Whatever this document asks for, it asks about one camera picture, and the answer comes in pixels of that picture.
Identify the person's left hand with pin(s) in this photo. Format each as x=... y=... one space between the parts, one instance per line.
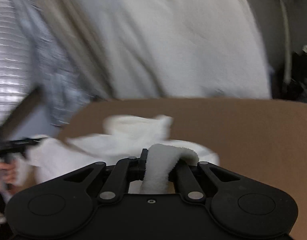
x=5 y=173

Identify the brown window frame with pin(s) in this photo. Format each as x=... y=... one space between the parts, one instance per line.
x=25 y=107

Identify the beige curtain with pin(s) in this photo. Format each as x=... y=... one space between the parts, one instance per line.
x=68 y=30

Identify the white towel garment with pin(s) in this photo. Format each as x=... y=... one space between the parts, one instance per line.
x=133 y=130

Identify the white blanket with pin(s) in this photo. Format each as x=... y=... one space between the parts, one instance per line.
x=168 y=42

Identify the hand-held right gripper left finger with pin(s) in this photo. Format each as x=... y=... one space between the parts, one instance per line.
x=144 y=160

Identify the pile of dark clothes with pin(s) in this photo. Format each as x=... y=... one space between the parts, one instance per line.
x=301 y=80

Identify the white pole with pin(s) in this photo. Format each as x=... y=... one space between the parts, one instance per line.
x=288 y=42

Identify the silver quilted insulation sheet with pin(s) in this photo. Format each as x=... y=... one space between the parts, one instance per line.
x=8 y=55

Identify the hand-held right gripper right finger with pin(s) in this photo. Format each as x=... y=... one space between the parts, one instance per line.
x=186 y=177

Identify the crumpled silver foil sheet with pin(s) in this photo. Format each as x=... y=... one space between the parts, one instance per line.
x=58 y=80

